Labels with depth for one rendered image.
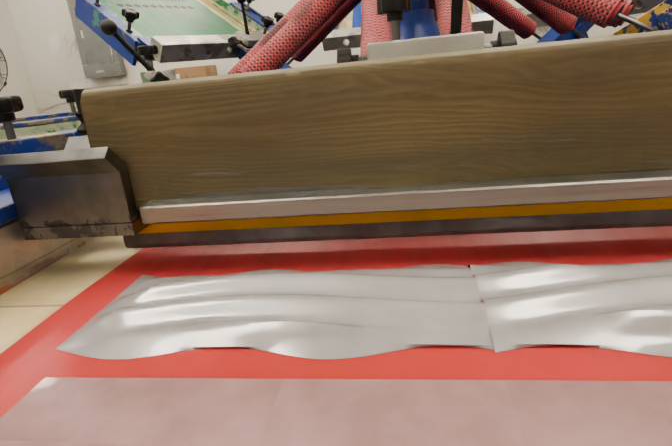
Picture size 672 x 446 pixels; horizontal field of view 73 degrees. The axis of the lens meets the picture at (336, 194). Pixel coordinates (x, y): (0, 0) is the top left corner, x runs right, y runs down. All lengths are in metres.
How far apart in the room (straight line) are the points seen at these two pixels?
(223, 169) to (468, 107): 0.13
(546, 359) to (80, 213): 0.25
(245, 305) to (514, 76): 0.16
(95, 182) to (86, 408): 0.13
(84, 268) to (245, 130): 0.14
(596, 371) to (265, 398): 0.11
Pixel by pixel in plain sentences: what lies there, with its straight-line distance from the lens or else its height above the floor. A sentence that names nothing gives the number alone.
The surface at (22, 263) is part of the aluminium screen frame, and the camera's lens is 0.33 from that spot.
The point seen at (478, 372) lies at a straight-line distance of 0.17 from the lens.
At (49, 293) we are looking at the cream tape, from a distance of 0.30.
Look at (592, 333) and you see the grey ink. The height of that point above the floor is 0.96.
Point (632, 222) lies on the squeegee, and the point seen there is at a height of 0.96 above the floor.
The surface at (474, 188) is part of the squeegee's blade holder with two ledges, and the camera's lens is 0.23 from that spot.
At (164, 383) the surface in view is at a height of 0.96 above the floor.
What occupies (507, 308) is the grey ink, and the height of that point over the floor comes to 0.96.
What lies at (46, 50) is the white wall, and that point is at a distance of 5.61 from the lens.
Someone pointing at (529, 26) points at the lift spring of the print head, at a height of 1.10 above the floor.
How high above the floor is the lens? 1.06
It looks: 16 degrees down
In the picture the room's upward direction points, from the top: 6 degrees counter-clockwise
